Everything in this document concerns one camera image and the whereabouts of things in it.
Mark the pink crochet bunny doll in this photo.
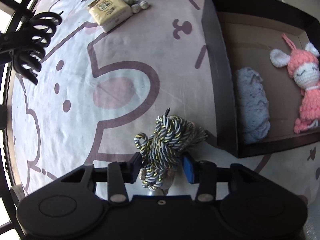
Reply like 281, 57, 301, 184
270, 34, 319, 134

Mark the black hair claw clip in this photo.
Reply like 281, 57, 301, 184
11, 12, 62, 85

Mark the yellow tissue pack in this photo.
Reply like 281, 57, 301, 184
87, 0, 133, 33

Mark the cartoon bear bed sheet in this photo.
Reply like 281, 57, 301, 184
11, 0, 319, 204

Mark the black cardboard box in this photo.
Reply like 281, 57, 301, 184
202, 0, 319, 158

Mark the twisted rope tassel with pearls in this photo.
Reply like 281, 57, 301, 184
134, 108, 207, 196

